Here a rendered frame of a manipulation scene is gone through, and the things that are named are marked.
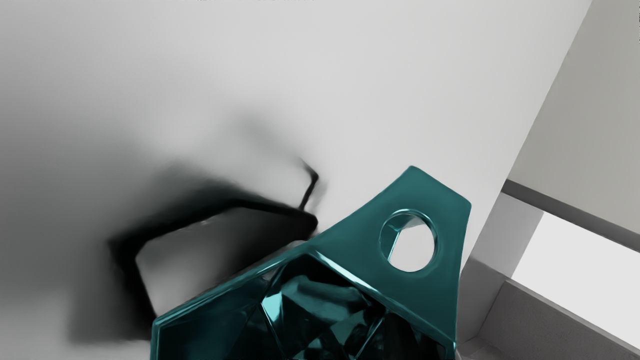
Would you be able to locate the teal faceted mug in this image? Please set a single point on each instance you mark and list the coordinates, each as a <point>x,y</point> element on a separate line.
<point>350,250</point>

